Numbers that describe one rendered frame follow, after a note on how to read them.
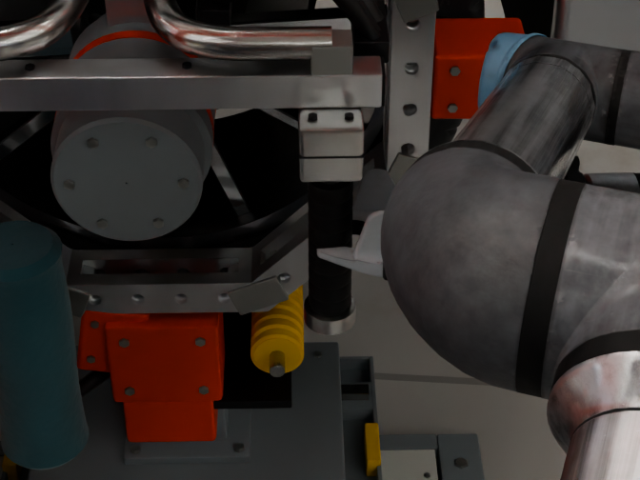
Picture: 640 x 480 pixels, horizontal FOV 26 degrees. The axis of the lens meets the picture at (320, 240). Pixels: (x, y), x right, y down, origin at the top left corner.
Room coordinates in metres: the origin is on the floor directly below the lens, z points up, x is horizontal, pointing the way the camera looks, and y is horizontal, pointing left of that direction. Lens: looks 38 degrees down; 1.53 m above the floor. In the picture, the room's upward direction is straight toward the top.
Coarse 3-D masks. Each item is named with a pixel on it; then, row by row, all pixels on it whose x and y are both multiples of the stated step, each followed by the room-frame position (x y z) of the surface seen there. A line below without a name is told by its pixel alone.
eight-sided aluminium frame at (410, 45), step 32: (416, 0) 1.10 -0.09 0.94; (416, 32) 1.10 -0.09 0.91; (416, 64) 1.12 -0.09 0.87; (416, 96) 1.10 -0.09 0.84; (384, 128) 1.14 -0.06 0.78; (416, 128) 1.10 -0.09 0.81; (384, 160) 1.13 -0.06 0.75; (352, 192) 1.11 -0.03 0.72; (288, 224) 1.15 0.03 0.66; (64, 256) 1.14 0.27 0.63; (96, 256) 1.14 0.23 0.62; (128, 256) 1.14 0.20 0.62; (160, 256) 1.14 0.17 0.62; (192, 256) 1.14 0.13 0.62; (224, 256) 1.14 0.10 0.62; (256, 256) 1.14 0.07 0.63; (288, 256) 1.10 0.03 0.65; (96, 288) 1.10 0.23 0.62; (128, 288) 1.10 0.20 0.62; (160, 288) 1.10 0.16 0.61; (192, 288) 1.10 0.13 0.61; (224, 288) 1.10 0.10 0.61; (256, 288) 1.10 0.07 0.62; (288, 288) 1.10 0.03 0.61
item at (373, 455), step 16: (352, 368) 1.48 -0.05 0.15; (368, 368) 1.48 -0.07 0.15; (352, 384) 1.42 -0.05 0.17; (368, 384) 1.41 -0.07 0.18; (352, 400) 1.39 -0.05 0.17; (368, 400) 1.39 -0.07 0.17; (352, 416) 1.37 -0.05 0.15; (368, 416) 1.37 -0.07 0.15; (352, 432) 1.35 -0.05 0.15; (368, 432) 1.32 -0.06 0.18; (352, 448) 1.32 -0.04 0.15; (368, 448) 1.29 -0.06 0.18; (16, 464) 1.26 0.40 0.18; (352, 464) 1.29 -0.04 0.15; (368, 464) 1.27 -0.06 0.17
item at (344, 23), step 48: (96, 0) 1.24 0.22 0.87; (192, 0) 1.24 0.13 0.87; (384, 0) 1.28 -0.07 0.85; (48, 48) 1.20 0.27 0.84; (0, 144) 1.20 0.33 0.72; (48, 144) 1.30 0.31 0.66; (240, 144) 1.34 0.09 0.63; (288, 144) 1.30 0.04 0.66; (0, 192) 1.18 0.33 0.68; (48, 192) 1.22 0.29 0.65; (240, 192) 1.20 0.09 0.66; (288, 192) 1.21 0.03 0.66; (96, 240) 1.18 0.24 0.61; (144, 240) 1.18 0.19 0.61; (192, 240) 1.18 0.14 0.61
